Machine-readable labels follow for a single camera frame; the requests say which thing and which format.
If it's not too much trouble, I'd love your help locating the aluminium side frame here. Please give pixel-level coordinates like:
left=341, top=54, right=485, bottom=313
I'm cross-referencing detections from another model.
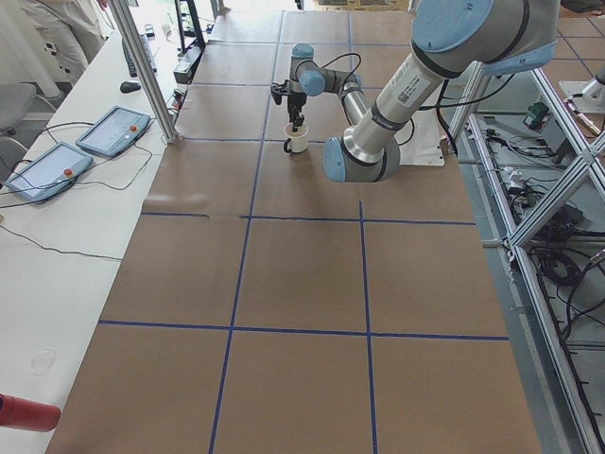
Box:
left=450, top=60, right=604, bottom=453

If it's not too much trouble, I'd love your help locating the black computer mouse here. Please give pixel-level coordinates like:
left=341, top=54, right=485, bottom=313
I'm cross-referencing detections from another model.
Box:
left=119, top=80, right=141, bottom=94

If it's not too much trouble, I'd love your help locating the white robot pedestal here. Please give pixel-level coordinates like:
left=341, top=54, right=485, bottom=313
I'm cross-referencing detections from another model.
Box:
left=394, top=110, right=445, bottom=166

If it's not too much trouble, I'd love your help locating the person in beige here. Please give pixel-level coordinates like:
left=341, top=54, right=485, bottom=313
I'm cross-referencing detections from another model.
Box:
left=19, top=0, right=105, bottom=85

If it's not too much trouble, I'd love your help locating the near blue teach pendant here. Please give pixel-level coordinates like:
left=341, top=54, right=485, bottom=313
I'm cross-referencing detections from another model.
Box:
left=5, top=142, right=94, bottom=202

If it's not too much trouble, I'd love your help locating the black keyboard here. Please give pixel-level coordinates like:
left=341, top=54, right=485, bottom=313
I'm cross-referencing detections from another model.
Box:
left=121, top=39, right=137, bottom=78

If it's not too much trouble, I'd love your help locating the white smiley mug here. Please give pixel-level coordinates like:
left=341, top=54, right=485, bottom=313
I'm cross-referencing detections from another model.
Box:
left=284, top=123, right=308, bottom=153

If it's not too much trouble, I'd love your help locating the grey office chair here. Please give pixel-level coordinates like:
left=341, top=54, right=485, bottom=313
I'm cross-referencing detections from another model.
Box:
left=1, top=83, right=37, bottom=135

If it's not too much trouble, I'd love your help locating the aluminium frame post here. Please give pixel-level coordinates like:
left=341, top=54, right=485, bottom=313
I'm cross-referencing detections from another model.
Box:
left=109, top=0, right=179, bottom=144

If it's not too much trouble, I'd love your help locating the red bottle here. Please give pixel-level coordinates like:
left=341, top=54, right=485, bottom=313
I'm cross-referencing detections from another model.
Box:
left=1, top=394, right=61, bottom=432

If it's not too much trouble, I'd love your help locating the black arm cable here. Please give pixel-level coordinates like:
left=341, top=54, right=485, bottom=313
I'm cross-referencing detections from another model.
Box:
left=313, top=52, right=364, bottom=91

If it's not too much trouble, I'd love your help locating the far blue teach pendant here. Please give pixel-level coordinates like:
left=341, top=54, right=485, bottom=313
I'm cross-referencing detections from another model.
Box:
left=76, top=106, right=151, bottom=158

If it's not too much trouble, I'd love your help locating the blue teach pendant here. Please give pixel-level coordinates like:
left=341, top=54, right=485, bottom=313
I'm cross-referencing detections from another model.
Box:
left=76, top=106, right=151, bottom=158
left=5, top=142, right=94, bottom=202

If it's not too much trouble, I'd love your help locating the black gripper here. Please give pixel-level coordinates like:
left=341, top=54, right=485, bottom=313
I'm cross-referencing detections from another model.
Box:
left=287, top=92, right=305, bottom=133

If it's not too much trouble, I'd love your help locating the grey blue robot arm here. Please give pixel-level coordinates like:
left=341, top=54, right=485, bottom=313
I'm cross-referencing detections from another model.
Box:
left=271, top=0, right=560, bottom=183

